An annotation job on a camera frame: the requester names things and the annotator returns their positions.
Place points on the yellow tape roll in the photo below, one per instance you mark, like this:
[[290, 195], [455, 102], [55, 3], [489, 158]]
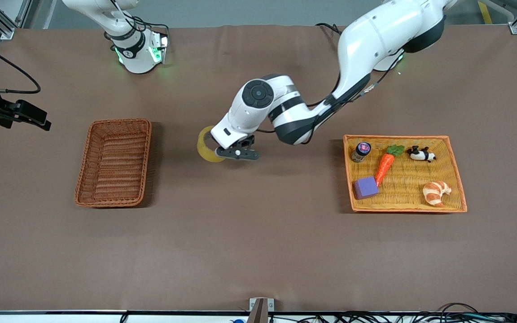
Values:
[[203, 148]]

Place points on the metal table edge bracket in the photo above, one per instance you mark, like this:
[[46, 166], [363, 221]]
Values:
[[261, 309]]

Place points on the purple cube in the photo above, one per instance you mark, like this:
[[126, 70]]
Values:
[[365, 188]]

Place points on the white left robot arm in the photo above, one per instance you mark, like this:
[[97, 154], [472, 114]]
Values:
[[375, 40]]

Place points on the toy croissant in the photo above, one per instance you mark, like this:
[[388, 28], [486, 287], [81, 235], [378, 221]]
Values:
[[435, 192]]

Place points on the black white panda figure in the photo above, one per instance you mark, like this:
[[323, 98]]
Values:
[[421, 154]]

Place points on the brown table cover sheet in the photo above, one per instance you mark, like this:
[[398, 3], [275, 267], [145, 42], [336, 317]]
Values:
[[258, 215]]

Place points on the orange toy carrot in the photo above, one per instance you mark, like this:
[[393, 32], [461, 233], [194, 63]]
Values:
[[384, 166]]

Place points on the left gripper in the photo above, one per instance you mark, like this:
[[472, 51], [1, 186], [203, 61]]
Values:
[[208, 136]]

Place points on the brown wicker basket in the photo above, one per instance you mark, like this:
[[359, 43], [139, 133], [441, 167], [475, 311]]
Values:
[[114, 163]]

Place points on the small bottle with pink cap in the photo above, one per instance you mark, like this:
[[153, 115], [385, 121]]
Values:
[[361, 151]]

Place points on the orange yellow wicker basket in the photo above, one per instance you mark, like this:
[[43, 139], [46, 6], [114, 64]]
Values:
[[406, 179]]

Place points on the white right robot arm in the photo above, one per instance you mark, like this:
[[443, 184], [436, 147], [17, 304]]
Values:
[[135, 56]]

